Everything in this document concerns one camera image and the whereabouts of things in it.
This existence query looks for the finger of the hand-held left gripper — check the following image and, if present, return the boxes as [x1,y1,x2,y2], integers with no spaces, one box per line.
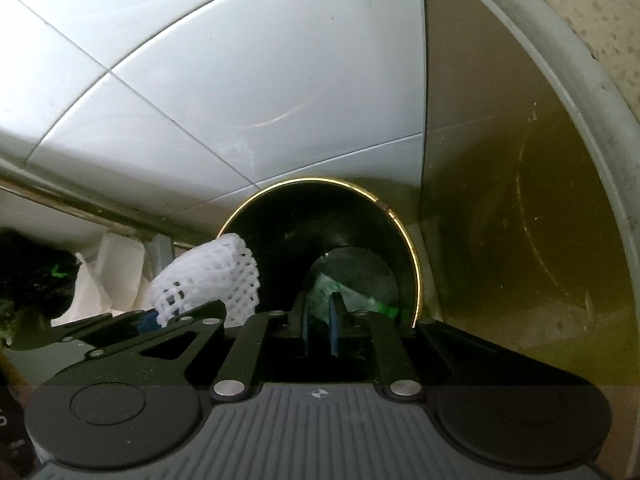
[84,302,229,360]
[10,309,162,350]

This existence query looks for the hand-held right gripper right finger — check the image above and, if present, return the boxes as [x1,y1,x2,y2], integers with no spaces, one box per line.
[327,292,591,403]

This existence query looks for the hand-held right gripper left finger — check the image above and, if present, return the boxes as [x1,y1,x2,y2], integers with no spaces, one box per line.
[100,295,314,403]

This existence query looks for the white foam net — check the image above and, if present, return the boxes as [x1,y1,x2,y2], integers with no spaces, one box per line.
[149,232,262,325]

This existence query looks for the green plastic wrapper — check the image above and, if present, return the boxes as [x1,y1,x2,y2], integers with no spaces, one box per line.
[307,260,403,322]

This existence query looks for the black waste bin gold rim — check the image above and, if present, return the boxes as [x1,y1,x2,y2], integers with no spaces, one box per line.
[215,176,425,332]

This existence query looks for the white plastic bag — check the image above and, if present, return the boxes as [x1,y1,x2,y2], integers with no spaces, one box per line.
[70,232,156,322]

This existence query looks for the black plastic bag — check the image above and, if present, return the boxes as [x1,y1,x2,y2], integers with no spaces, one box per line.
[0,230,81,351]

